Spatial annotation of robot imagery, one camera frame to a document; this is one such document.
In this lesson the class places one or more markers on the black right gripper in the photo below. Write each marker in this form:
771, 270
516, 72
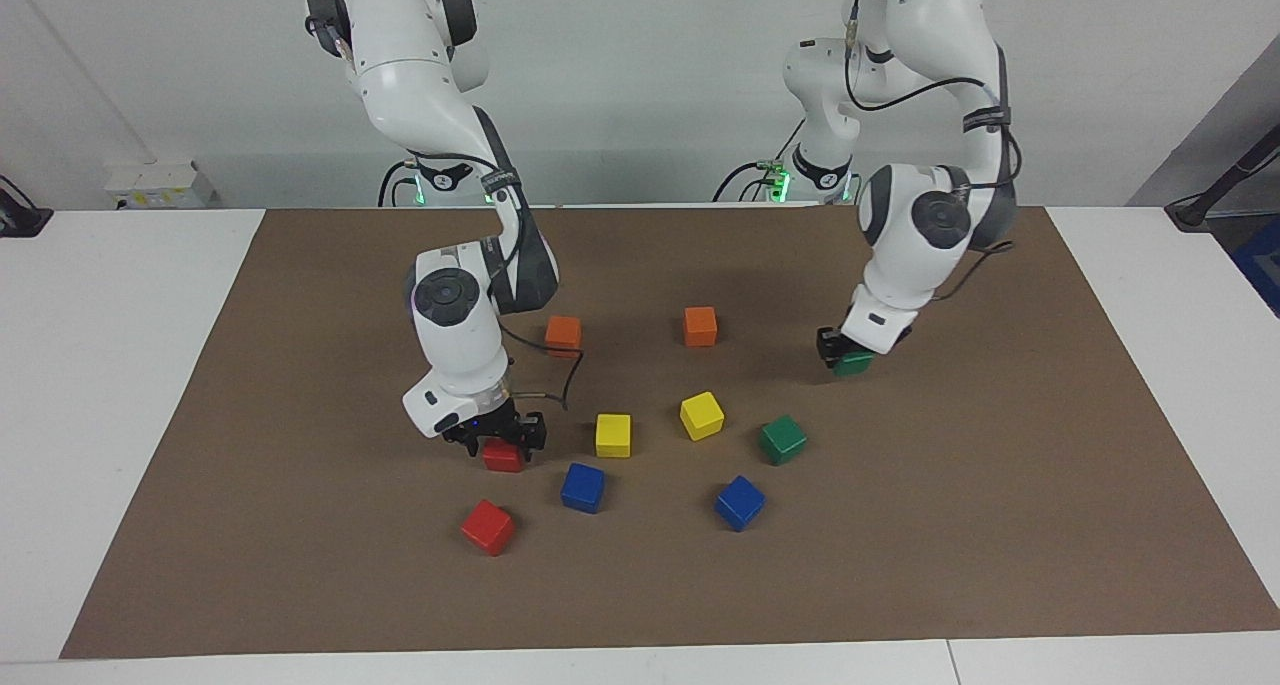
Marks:
500, 423

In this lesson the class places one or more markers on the red wooden cube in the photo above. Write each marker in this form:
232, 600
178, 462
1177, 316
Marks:
503, 459
487, 528

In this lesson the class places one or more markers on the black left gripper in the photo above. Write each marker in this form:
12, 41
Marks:
832, 341

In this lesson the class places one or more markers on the green wooden cube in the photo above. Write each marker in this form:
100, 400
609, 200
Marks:
783, 440
855, 365

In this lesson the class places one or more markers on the black stand pole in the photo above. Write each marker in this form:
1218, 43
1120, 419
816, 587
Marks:
1225, 180

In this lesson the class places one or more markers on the white wall power box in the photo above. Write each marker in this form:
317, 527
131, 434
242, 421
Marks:
160, 185

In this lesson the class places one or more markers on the orange wooden cube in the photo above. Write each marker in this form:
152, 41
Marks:
565, 331
700, 327

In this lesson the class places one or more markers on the blue wooden cube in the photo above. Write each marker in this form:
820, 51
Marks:
740, 503
583, 488

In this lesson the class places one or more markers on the yellow wooden cube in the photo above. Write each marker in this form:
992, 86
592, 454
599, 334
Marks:
613, 436
701, 416

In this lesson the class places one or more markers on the brown table mat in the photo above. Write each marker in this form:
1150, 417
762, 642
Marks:
900, 565

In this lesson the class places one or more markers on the blue crate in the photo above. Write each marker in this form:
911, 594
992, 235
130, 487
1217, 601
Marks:
1262, 265

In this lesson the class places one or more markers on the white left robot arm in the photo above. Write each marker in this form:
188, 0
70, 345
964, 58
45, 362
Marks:
920, 225

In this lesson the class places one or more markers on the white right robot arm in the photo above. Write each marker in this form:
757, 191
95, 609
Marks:
460, 305

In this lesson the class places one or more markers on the black clamp mount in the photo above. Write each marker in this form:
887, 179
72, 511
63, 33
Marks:
18, 217

